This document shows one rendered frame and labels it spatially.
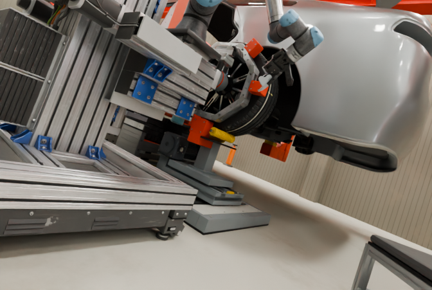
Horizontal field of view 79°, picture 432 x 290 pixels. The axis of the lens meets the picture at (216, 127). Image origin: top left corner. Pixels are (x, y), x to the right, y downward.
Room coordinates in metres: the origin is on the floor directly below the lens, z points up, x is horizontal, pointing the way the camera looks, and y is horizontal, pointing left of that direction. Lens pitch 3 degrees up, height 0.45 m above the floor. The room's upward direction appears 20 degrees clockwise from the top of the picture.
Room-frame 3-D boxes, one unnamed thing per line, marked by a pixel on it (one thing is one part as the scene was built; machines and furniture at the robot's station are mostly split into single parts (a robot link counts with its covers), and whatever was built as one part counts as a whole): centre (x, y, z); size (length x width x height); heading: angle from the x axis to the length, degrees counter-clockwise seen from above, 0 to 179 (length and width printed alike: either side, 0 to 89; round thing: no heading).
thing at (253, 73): (1.76, 0.09, 0.85); 0.54 x 0.07 x 0.54; 53
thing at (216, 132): (1.77, -0.06, 0.51); 0.29 x 0.06 x 0.06; 143
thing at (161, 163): (2.10, 0.18, 0.26); 0.42 x 0.18 x 0.35; 143
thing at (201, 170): (1.90, -0.01, 0.32); 0.40 x 0.30 x 0.28; 53
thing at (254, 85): (1.58, -0.16, 0.85); 0.09 x 0.08 x 0.07; 53
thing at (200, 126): (1.79, 0.07, 0.48); 0.16 x 0.12 x 0.17; 143
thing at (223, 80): (1.70, 0.14, 0.85); 0.21 x 0.14 x 0.14; 143
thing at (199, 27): (1.11, 0.24, 0.87); 0.15 x 0.15 x 0.10
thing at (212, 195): (1.87, -0.04, 0.13); 0.50 x 0.36 x 0.10; 53
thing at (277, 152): (3.92, -0.93, 0.69); 0.52 x 0.17 x 0.35; 143
